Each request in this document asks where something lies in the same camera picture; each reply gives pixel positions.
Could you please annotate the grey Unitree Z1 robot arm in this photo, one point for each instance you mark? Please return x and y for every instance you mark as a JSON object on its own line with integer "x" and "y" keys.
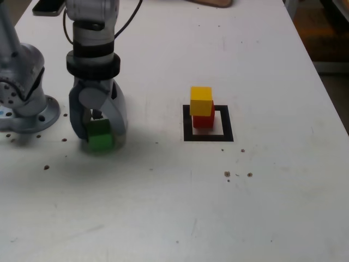
{"x": 21, "y": 68}

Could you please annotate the black tape square outline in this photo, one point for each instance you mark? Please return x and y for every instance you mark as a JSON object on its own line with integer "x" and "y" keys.
{"x": 188, "y": 137}

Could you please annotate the black tape strip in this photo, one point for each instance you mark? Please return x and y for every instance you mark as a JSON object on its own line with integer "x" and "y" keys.
{"x": 96, "y": 113}

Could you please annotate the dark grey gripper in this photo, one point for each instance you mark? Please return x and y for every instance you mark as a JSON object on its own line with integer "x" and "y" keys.
{"x": 94, "y": 82}

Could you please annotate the red cube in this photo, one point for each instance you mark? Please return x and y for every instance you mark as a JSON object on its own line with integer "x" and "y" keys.
{"x": 203, "y": 122}

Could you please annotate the black smartphone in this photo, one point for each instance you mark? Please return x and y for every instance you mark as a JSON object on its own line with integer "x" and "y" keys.
{"x": 49, "y": 6}

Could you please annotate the green cube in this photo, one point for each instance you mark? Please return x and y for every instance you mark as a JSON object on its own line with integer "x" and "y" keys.
{"x": 99, "y": 142}

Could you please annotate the brown wooden board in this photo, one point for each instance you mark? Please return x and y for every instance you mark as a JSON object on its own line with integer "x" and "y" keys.
{"x": 215, "y": 3}

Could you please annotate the grey metal beam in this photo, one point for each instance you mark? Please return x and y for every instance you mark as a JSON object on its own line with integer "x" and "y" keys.
{"x": 332, "y": 66}

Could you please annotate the yellow cube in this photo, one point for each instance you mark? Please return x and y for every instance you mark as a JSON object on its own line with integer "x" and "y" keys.
{"x": 200, "y": 106}

